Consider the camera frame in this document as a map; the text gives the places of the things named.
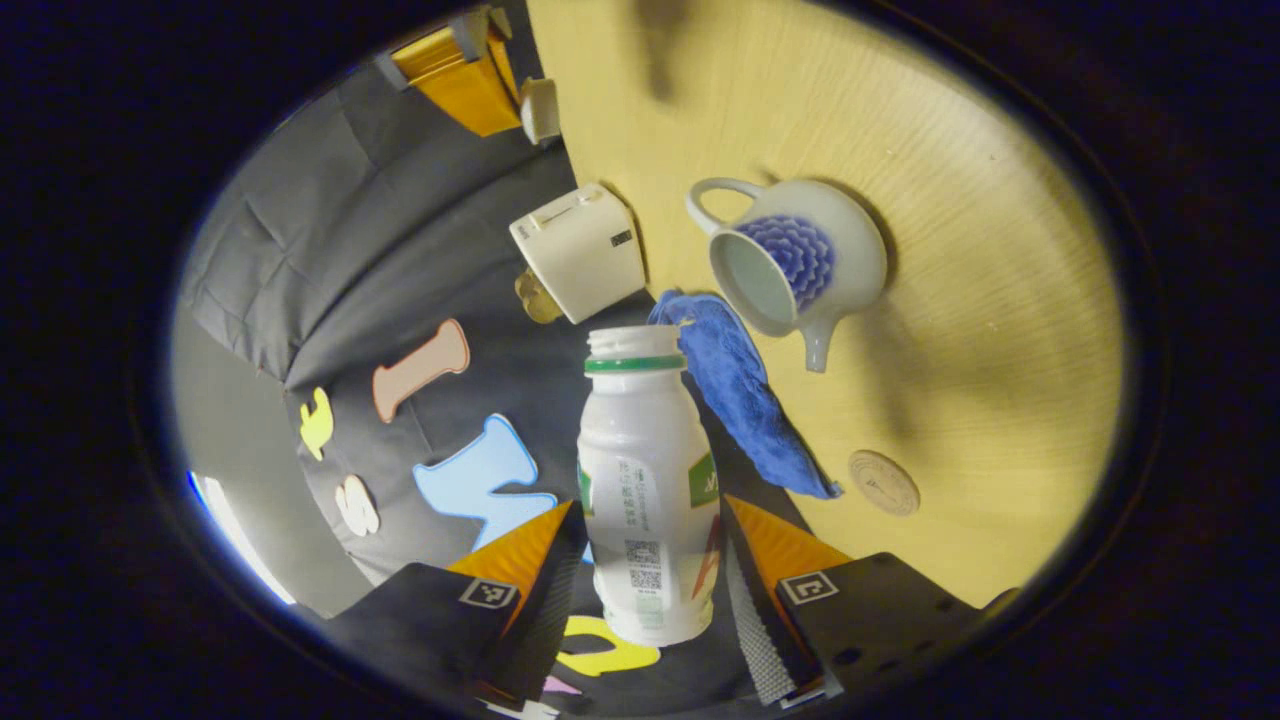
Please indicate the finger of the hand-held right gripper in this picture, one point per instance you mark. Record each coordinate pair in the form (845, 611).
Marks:
(455, 85)

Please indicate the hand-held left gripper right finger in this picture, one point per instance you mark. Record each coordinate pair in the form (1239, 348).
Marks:
(880, 610)

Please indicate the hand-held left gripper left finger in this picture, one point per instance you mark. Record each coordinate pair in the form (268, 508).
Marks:
(420, 625)

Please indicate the white teacup lid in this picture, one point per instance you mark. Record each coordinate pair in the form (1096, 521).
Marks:
(540, 110)

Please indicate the round wooden coaster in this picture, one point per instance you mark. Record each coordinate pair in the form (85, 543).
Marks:
(884, 483)

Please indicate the white plastic water bottle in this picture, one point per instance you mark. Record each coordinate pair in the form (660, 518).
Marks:
(645, 480)

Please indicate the white blue-patterned teacup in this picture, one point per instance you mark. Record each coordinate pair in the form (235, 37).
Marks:
(830, 250)

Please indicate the white toaster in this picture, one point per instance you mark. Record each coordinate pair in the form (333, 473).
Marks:
(580, 250)

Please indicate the brown bread slice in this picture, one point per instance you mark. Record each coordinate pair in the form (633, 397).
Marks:
(528, 288)
(548, 308)

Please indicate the blue towel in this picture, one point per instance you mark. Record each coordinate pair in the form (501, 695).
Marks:
(740, 400)

